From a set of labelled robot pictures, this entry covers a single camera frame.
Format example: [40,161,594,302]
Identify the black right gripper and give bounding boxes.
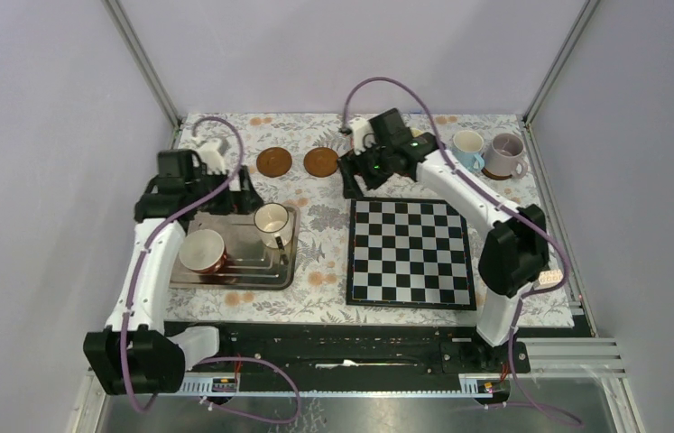
[336,138,394,201]

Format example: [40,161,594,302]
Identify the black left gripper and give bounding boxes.
[188,164,263,215]

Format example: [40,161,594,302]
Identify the brown wooden coaster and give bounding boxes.
[481,168,512,180]
[256,147,292,178]
[303,147,338,178]

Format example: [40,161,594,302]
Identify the white ribbed mug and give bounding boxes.
[254,203,293,265]

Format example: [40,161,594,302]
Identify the blue handled white mug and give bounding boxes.
[450,130,485,172]

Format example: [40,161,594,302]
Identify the lavender mug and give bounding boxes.
[484,134,528,180]

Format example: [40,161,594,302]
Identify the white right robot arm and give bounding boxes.
[337,108,549,372]

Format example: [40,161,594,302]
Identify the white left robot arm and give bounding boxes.
[83,150,263,395]

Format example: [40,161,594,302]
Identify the white red wide cup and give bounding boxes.
[178,229,227,274]

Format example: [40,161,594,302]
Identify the black white chessboard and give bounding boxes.
[346,198,475,310]

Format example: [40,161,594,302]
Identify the metal tray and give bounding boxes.
[170,205,300,290]

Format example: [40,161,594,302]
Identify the white toy brick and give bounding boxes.
[534,269,564,290]

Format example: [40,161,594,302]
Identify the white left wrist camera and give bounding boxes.
[192,137,229,175]

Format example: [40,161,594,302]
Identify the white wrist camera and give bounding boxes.
[192,137,229,175]
[344,117,377,155]

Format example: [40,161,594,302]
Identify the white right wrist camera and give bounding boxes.
[344,117,377,155]

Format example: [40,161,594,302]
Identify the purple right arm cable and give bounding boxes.
[341,77,586,428]

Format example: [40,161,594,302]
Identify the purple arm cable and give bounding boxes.
[341,77,586,428]
[120,116,303,426]

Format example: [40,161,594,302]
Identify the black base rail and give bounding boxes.
[194,322,507,392]

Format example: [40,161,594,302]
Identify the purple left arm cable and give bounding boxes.
[120,116,303,426]

